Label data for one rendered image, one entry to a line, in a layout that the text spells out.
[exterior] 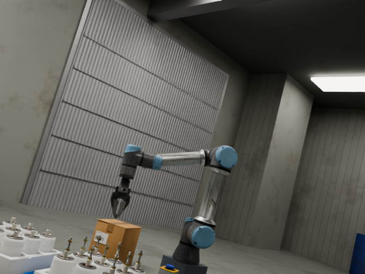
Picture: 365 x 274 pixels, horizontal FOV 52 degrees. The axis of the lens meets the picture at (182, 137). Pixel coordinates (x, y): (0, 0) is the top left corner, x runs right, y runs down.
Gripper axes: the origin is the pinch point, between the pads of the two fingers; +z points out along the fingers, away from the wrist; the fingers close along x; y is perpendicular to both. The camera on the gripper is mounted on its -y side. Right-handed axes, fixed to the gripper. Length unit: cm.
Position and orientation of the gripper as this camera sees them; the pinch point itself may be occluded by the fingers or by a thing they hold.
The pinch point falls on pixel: (115, 216)
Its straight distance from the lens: 188.1
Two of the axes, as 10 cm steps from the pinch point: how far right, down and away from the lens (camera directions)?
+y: -1.1, 0.9, 9.9
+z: -2.3, 9.7, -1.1
